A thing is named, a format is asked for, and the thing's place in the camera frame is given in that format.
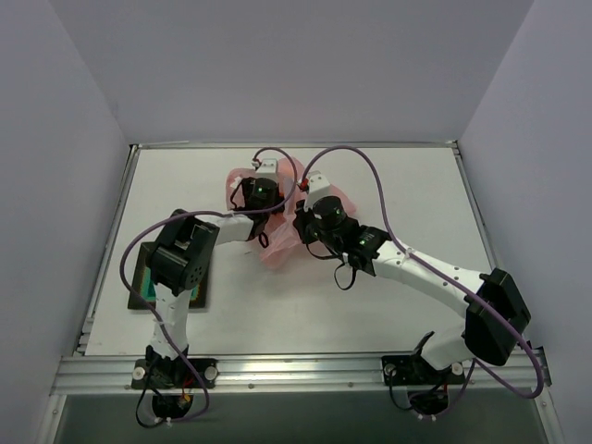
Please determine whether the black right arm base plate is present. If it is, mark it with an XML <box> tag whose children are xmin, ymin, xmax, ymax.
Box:
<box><xmin>381</xmin><ymin>354</ymin><xmax>465</xmax><ymax>387</ymax></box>

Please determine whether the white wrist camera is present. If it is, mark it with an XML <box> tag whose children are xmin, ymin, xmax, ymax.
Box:
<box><xmin>301</xmin><ymin>171</ymin><xmax>332</xmax><ymax>211</ymax></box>
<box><xmin>252</xmin><ymin>158</ymin><xmax>278</xmax><ymax>181</ymax></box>

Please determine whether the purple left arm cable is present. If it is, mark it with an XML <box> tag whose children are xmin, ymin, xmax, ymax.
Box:
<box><xmin>118</xmin><ymin>146</ymin><xmax>302</xmax><ymax>425</ymax></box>

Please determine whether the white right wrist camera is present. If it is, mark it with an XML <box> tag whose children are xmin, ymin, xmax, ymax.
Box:
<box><xmin>301</xmin><ymin>171</ymin><xmax>332</xmax><ymax>211</ymax></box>

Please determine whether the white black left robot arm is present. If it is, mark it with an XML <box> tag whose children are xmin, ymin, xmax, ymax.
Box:
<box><xmin>146</xmin><ymin>173</ymin><xmax>284</xmax><ymax>364</ymax></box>

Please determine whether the aluminium front rail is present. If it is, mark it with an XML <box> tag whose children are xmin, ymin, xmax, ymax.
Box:
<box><xmin>49</xmin><ymin>349</ymin><xmax>552</xmax><ymax>397</ymax></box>

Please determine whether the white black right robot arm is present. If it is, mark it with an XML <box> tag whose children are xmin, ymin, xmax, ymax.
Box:
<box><xmin>293</xmin><ymin>196</ymin><xmax>531</xmax><ymax>372</ymax></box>

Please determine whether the pink plastic bag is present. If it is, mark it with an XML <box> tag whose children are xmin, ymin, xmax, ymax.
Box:
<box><xmin>224</xmin><ymin>155</ymin><xmax>360</xmax><ymax>269</ymax></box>

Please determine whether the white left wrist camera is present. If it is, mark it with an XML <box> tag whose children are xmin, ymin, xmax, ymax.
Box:
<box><xmin>252</xmin><ymin>158</ymin><xmax>278</xmax><ymax>181</ymax></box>

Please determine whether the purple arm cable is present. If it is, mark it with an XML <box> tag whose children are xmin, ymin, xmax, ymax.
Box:
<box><xmin>118</xmin><ymin>146</ymin><xmax>302</xmax><ymax>425</ymax></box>
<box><xmin>302</xmin><ymin>145</ymin><xmax>547</xmax><ymax>413</ymax></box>

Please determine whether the green square ceramic plate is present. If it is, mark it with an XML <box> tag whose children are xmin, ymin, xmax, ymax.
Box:
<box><xmin>132</xmin><ymin>241</ymin><xmax>212</xmax><ymax>310</ymax></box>

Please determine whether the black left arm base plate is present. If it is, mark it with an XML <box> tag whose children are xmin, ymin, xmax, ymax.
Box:
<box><xmin>131</xmin><ymin>356</ymin><xmax>218</xmax><ymax>389</ymax></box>

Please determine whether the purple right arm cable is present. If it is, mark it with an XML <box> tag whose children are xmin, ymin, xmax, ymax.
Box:
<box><xmin>302</xmin><ymin>145</ymin><xmax>547</xmax><ymax>413</ymax></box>

